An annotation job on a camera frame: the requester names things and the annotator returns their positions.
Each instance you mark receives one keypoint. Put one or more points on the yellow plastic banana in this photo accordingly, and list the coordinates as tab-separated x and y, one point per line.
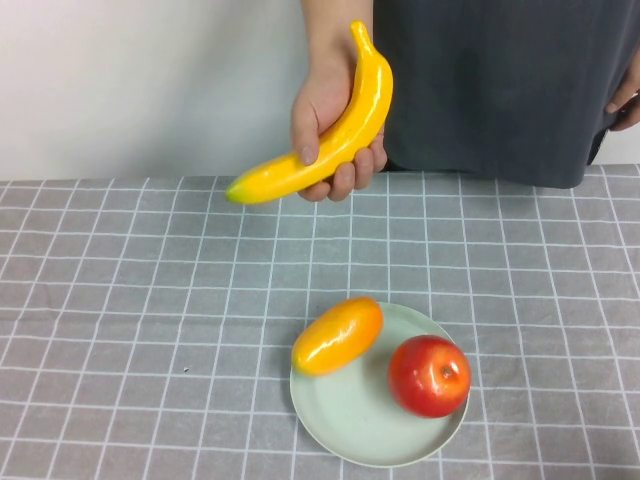
360	125

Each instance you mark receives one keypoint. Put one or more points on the person in dark shirt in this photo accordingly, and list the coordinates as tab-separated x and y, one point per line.
500	75

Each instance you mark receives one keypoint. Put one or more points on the person's right hand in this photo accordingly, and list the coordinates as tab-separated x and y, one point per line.
320	100

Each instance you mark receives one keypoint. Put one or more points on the red plastic apple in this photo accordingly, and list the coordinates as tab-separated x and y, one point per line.
430	376

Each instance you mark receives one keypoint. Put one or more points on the pale green round plate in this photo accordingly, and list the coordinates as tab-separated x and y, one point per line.
350	415

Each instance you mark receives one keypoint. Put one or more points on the person's right forearm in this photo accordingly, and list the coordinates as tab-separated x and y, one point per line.
330	22

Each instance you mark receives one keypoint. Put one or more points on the person's left hand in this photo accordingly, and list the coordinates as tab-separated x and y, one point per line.
627	112

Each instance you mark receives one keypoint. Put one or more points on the orange yellow plastic mango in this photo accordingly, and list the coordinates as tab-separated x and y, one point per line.
337	336

